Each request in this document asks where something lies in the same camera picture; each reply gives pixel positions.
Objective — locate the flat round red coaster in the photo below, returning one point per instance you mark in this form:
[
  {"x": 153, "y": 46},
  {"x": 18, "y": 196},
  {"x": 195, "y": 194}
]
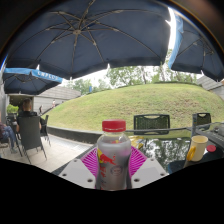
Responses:
[{"x": 211, "y": 148}]

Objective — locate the dark mesh-back garden chair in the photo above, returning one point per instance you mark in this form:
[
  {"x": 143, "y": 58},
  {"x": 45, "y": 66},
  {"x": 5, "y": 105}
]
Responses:
[
  {"x": 202, "y": 119},
  {"x": 151, "y": 124}
]

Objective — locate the dark rattan chair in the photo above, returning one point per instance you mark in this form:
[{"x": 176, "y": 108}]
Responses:
[{"x": 30, "y": 133}]

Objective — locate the clear red-capped drink bottle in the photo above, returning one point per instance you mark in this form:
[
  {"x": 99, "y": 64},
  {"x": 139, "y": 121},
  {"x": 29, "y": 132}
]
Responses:
[{"x": 113, "y": 160}]

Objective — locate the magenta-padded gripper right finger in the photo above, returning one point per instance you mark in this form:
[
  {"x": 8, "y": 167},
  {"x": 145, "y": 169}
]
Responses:
[{"x": 146, "y": 171}]

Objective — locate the person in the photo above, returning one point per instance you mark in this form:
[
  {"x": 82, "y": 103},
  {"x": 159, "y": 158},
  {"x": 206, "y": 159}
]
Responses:
[
  {"x": 27, "y": 108},
  {"x": 6, "y": 132}
]

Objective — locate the large navy patio umbrella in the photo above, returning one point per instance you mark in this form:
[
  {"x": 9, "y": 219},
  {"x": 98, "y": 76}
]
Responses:
[
  {"x": 200, "y": 50},
  {"x": 90, "y": 36}
]

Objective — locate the navy umbrella with light-blue valance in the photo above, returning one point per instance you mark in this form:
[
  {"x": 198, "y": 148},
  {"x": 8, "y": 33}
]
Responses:
[{"x": 26, "y": 81}]

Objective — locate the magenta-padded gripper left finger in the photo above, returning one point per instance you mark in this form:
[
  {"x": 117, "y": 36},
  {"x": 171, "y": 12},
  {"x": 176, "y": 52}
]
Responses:
[{"x": 77, "y": 173}]

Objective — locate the yellow snack packet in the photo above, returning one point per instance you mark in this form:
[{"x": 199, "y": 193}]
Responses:
[{"x": 137, "y": 141}]

